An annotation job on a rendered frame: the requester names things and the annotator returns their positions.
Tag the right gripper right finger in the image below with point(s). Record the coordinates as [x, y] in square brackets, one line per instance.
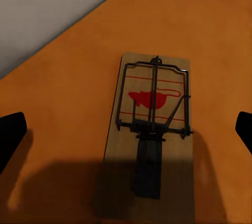
[243, 128]

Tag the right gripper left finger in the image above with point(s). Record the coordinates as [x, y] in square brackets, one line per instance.
[12, 130]

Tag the cabinet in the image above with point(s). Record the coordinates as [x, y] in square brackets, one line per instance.
[67, 91]

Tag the mousetrap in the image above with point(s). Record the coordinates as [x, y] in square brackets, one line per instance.
[148, 170]

